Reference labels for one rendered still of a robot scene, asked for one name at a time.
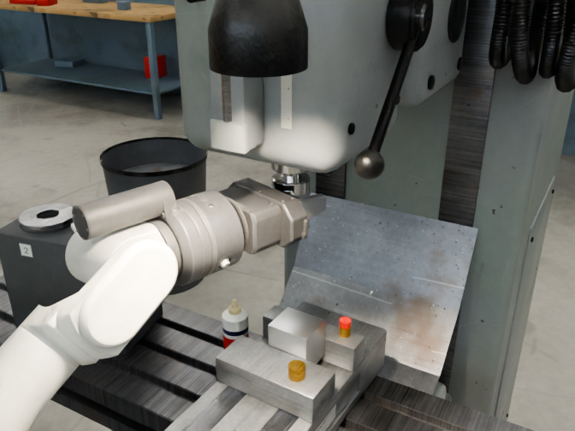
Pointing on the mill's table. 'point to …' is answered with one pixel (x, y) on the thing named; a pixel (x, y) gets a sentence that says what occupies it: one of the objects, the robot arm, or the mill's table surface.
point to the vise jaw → (275, 378)
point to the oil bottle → (234, 323)
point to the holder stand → (44, 262)
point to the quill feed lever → (400, 29)
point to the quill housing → (303, 85)
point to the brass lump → (296, 370)
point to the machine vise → (373, 362)
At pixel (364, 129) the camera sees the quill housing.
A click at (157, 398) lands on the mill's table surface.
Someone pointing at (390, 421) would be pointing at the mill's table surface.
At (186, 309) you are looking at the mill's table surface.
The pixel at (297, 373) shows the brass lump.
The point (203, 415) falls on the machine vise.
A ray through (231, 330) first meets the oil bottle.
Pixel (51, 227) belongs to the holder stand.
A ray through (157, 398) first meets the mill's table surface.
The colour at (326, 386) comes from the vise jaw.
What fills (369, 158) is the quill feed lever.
